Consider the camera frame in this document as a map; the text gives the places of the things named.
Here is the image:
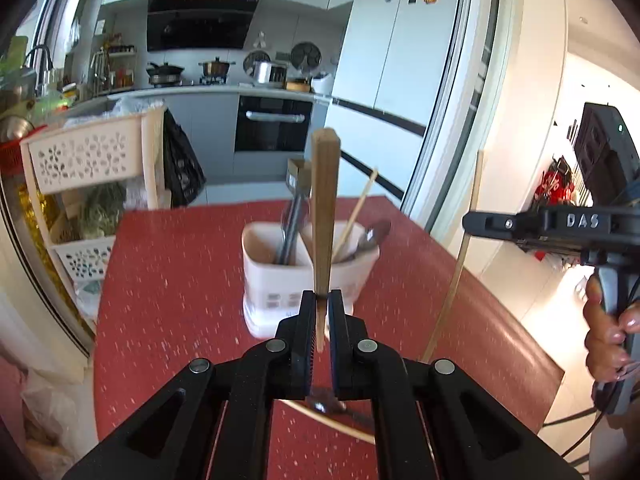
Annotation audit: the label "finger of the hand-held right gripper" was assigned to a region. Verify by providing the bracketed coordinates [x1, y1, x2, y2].
[462, 208, 548, 243]

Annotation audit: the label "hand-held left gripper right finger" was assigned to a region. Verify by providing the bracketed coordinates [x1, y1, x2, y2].
[325, 289, 583, 480]

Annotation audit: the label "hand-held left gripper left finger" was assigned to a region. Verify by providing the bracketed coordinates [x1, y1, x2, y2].
[62, 290, 321, 480]

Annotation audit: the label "white plastic utensil holder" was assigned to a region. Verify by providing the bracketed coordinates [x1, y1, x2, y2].
[241, 220, 381, 339]

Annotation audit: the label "wooden chopstick pair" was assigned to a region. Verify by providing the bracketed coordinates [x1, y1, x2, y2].
[311, 128, 342, 354]

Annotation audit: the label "person's right hand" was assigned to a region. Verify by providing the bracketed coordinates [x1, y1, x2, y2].
[582, 275, 640, 381]

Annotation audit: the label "red hanging decorations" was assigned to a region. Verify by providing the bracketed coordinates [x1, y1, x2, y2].
[535, 157, 576, 206]

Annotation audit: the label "small cardboard box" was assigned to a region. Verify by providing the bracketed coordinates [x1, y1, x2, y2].
[286, 158, 313, 196]

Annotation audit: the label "white refrigerator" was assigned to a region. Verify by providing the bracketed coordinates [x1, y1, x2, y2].
[315, 0, 476, 201]

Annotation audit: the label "black plastic bag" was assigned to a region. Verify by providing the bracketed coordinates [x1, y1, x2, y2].
[162, 108, 207, 207]

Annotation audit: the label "black built-in oven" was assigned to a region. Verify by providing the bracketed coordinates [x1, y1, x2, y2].
[234, 94, 315, 153]

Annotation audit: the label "green leafy vegetables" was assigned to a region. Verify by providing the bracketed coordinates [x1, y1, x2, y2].
[77, 182, 126, 238]

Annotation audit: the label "white plastic bag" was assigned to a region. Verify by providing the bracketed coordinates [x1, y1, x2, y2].
[20, 370, 96, 461]

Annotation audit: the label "grey kitchen counter cabinet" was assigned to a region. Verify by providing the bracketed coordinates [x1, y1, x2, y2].
[65, 85, 321, 201]

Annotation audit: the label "round black divided tray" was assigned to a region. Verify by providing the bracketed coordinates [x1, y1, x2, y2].
[290, 41, 322, 70]

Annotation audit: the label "silver rice cooker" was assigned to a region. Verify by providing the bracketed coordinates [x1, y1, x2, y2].
[251, 59, 288, 86]

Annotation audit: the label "gold foil bag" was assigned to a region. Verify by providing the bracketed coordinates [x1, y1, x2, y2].
[15, 180, 76, 306]

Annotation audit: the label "beige plastic storage rack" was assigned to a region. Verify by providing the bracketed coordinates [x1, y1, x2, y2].
[20, 105, 166, 286]

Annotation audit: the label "steel pot with lid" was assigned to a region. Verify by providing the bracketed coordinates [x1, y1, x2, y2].
[198, 56, 236, 81]

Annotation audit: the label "black wok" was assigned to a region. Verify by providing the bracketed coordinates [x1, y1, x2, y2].
[146, 61, 186, 86]

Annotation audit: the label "spice rack with jars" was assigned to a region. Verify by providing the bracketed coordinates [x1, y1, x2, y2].
[102, 35, 138, 88]

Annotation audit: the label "red plastic basket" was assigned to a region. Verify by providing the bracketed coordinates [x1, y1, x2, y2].
[0, 137, 31, 171]

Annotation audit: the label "black range hood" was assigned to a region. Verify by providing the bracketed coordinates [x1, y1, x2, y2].
[146, 0, 261, 52]

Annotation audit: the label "steel basin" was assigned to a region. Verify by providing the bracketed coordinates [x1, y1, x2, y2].
[0, 67, 38, 106]

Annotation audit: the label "steel kitchen faucet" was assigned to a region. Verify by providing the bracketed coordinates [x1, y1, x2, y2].
[22, 44, 55, 96]

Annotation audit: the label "black cable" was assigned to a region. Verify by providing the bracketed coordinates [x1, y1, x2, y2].
[542, 400, 616, 461]

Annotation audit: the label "round black wire rack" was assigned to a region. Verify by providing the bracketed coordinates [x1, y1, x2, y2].
[242, 50, 271, 78]

